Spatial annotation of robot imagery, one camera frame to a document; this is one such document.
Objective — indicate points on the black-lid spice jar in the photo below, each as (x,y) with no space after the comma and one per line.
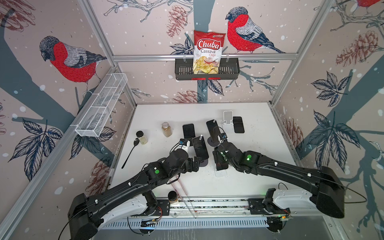
(141,137)

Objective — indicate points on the black phone with sticker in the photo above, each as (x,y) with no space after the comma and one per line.
(214,132)

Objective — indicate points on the black-lid jar on rail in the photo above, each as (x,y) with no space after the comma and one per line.
(173,198)

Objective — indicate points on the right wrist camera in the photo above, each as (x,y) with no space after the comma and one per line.
(223,137)

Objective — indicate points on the Chuba cassava chips bag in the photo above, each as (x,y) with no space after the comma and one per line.
(208,49)

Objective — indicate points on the brown spice glass jar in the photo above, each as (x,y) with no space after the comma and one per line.
(167,131)

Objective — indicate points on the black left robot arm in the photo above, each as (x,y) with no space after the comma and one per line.
(87,214)

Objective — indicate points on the black spoon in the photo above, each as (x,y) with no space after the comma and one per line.
(136,142)

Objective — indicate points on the white stand far right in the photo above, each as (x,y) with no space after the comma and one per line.
(228,118)

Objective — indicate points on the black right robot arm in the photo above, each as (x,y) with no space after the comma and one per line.
(328,193)

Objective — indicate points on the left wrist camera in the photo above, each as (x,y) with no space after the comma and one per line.
(184,144)

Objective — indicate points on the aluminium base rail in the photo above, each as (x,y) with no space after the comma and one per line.
(207,208)

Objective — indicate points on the purple phone with sticker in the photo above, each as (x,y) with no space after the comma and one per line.
(200,148)

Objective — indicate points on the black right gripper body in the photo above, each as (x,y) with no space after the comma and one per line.
(233,165)

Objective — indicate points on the black wire basket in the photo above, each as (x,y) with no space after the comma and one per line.
(228,70)

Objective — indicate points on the dark round stand front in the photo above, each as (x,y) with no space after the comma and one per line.
(203,163)

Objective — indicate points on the green-edged phone back left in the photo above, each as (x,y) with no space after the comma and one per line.
(189,131)

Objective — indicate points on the white wire shelf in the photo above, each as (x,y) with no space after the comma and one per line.
(98,113)

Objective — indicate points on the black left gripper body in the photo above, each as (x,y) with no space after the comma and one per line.
(189,165)

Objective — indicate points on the pink chopstick right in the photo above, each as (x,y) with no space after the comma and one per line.
(186,193)

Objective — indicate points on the teal phone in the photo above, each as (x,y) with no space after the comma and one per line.
(221,164)

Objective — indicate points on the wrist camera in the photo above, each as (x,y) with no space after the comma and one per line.
(184,144)
(223,137)

